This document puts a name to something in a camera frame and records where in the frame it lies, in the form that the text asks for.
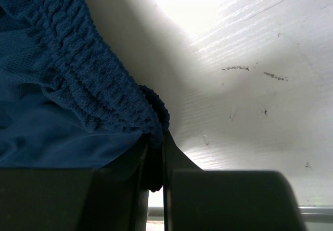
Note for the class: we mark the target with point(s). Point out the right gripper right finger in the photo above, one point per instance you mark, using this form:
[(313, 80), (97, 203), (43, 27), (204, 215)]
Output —
[(197, 199)]

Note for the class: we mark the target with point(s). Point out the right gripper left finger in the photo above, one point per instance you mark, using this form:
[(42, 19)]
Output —
[(111, 198)]

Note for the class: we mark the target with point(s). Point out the navy blue shorts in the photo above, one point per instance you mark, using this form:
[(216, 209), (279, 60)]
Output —
[(67, 101)]

